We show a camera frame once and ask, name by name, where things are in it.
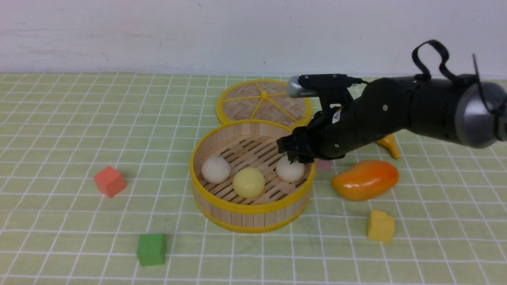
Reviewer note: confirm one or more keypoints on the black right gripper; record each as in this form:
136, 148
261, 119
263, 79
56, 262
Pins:
382, 109

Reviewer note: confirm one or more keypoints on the white bun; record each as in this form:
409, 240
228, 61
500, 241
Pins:
288, 171
215, 170

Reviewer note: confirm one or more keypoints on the yellow bun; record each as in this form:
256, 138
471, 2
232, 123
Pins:
248, 182

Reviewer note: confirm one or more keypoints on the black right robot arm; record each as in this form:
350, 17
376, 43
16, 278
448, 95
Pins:
473, 115

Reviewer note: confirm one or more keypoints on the woven bamboo steamer lid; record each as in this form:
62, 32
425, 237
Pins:
263, 99

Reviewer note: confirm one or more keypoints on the bamboo steamer tray yellow rim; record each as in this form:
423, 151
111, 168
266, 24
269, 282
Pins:
248, 143

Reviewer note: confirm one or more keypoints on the pink foam cube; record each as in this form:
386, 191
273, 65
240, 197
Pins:
324, 165

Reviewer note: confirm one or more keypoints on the orange toy mango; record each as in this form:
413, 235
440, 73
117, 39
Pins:
365, 180

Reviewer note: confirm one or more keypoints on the yellow toy banana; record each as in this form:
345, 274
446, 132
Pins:
389, 143

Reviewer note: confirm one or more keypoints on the yellow foam block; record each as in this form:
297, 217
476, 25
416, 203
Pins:
381, 226

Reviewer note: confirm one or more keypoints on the green foam cube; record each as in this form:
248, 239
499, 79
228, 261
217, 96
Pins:
151, 250

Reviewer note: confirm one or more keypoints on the red foam cube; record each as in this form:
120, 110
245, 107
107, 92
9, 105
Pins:
110, 181

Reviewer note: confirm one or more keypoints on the green checkered tablecloth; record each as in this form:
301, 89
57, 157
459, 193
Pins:
57, 228

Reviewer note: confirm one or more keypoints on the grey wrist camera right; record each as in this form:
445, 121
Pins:
328, 88

